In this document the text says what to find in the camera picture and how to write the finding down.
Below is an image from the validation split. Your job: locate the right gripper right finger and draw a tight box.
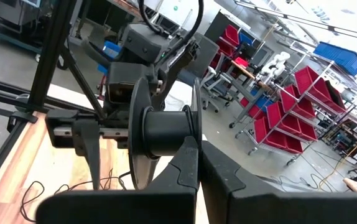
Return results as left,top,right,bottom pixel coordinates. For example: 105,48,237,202
200,139,357,224

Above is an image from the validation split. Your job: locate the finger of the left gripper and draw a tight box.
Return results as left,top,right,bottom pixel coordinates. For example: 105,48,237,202
72,119,102,191

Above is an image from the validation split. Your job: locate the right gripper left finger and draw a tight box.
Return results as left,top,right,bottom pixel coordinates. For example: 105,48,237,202
35,135,200,224

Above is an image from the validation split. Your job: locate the thin black cord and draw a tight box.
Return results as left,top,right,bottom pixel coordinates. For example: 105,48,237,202
19,167,133,223

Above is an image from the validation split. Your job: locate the black cord spool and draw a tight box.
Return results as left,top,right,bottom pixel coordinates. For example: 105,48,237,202
127,77,204,191

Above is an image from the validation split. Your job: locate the red storage bin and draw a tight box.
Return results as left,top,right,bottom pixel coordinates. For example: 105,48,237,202
294,65,348,115
267,101,318,142
223,24,241,47
254,117,304,156
279,84,316,121

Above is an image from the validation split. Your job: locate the metal shelf rack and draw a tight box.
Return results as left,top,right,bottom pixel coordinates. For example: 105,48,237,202
228,41,357,166

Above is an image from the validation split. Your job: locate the grey equipment cart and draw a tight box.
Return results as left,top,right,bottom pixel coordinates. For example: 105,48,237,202
0,0,44,63

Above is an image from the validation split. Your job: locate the black storage bin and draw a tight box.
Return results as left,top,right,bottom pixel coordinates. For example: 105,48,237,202
323,79,348,110

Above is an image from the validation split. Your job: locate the grey office chair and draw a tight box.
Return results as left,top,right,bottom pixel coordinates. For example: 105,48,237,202
200,65,234,113

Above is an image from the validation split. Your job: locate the blue storage bin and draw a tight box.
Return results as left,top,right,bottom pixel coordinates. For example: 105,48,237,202
313,41,357,78

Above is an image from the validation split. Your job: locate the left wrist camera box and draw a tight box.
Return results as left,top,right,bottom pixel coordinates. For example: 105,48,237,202
106,61,155,106

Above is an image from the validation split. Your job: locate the black aluminium table frame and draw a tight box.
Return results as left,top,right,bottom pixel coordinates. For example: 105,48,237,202
0,0,108,203

